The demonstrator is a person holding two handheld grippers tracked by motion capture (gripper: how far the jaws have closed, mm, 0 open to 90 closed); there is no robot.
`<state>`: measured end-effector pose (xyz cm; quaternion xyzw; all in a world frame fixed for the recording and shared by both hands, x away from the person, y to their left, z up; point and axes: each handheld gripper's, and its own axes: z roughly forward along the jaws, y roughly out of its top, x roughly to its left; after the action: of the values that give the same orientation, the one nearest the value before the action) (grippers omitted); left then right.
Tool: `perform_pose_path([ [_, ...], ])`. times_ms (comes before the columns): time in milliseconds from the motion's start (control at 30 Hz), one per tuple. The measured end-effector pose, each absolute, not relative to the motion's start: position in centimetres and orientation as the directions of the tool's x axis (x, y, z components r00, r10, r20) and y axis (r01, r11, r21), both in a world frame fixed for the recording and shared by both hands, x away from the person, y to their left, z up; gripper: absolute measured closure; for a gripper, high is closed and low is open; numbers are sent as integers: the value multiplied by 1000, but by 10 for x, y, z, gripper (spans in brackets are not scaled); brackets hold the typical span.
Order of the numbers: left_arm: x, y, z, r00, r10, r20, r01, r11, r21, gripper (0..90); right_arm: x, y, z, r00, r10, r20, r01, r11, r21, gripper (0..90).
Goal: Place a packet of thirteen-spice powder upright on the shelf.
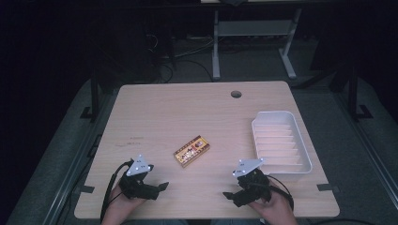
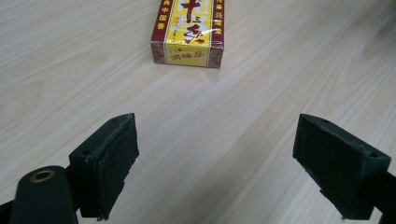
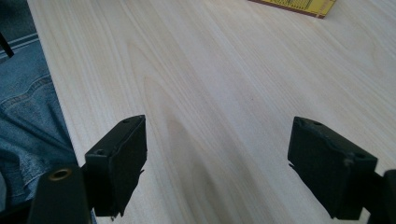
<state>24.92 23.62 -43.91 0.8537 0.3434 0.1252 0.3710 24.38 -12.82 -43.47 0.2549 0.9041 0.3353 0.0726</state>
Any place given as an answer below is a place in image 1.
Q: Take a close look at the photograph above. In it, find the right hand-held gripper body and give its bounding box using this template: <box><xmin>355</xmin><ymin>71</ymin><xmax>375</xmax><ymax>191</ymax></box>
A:
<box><xmin>232</xmin><ymin>157</ymin><xmax>272</xmax><ymax>208</ymax></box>

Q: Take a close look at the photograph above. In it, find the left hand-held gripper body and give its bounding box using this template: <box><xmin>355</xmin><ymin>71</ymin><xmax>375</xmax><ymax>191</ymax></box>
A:
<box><xmin>118</xmin><ymin>154</ymin><xmax>161</xmax><ymax>202</ymax></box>

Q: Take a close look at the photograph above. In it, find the person's left hand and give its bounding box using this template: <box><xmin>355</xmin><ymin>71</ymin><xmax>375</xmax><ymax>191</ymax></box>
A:
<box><xmin>104</xmin><ymin>184</ymin><xmax>147</xmax><ymax>219</ymax></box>

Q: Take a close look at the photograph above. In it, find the person's right hand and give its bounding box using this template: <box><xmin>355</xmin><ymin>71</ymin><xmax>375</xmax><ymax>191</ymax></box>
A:
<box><xmin>248</xmin><ymin>189</ymin><xmax>298</xmax><ymax>221</ymax></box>

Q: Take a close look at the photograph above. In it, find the yellow and brown printed box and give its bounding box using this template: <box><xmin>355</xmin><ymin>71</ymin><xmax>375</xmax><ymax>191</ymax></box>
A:
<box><xmin>173</xmin><ymin>134</ymin><xmax>211</xmax><ymax>169</ymax></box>

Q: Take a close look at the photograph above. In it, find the white ribbed plastic tray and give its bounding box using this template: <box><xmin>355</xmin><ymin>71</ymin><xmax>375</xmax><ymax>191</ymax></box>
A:
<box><xmin>251</xmin><ymin>110</ymin><xmax>314</xmax><ymax>175</ymax></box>

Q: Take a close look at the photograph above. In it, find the black tape strip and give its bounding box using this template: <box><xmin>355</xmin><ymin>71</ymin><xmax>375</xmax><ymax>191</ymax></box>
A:
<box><xmin>74</xmin><ymin>185</ymin><xmax>96</xmax><ymax>194</ymax></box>
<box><xmin>315</xmin><ymin>183</ymin><xmax>341</xmax><ymax>193</ymax></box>

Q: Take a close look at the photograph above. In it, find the black metal stand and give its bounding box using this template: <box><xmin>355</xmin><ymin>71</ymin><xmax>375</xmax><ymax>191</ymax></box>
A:
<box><xmin>346</xmin><ymin>62</ymin><xmax>374</xmax><ymax>122</ymax></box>
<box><xmin>79</xmin><ymin>69</ymin><xmax>101</xmax><ymax>124</ymax></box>

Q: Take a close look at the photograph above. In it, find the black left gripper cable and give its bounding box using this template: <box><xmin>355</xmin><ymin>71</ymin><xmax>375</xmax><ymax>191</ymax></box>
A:
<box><xmin>99</xmin><ymin>159</ymin><xmax>135</xmax><ymax>223</ymax></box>

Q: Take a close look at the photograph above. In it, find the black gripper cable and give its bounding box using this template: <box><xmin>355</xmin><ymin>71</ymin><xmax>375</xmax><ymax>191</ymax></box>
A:
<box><xmin>99</xmin><ymin>159</ymin><xmax>135</xmax><ymax>223</ymax></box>
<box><xmin>265</xmin><ymin>173</ymin><xmax>296</xmax><ymax>211</ymax></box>

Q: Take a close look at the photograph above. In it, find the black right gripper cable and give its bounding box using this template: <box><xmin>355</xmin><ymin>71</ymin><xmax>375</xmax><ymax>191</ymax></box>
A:
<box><xmin>265</xmin><ymin>173</ymin><xmax>296</xmax><ymax>211</ymax></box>

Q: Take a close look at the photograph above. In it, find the black floor cable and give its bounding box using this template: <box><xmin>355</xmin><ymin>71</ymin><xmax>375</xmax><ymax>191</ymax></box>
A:
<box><xmin>153</xmin><ymin>34</ymin><xmax>214</xmax><ymax>83</ymax></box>

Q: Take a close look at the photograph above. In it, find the white metal desk frame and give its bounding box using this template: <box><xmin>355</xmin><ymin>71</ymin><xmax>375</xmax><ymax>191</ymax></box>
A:
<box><xmin>211</xmin><ymin>8</ymin><xmax>303</xmax><ymax>81</ymax></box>

